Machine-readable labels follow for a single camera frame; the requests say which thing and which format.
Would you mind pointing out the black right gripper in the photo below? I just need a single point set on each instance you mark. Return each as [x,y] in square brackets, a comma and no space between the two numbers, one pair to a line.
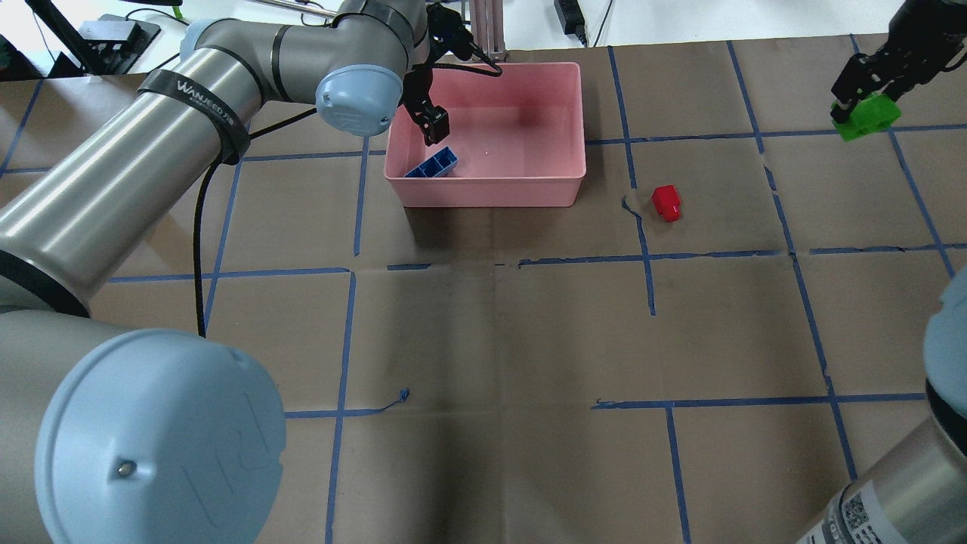
[919,47]

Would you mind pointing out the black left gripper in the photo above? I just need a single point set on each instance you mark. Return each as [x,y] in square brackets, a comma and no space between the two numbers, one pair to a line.
[420,88]

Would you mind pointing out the green toy block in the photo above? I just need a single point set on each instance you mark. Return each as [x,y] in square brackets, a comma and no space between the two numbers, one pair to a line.
[873,114]

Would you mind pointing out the blue toy block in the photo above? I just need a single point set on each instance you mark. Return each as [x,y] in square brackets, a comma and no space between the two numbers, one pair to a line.
[439,164]

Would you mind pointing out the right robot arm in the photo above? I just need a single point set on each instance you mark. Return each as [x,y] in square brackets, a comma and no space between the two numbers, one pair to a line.
[916,493]

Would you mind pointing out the black power adapter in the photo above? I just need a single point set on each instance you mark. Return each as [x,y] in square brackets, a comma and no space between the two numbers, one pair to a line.
[572,20]

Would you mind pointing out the red toy block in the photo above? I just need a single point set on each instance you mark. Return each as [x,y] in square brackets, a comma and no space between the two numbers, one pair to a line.
[667,202]

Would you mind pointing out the aluminium frame post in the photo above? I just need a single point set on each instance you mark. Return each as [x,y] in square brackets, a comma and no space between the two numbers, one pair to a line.
[487,26]

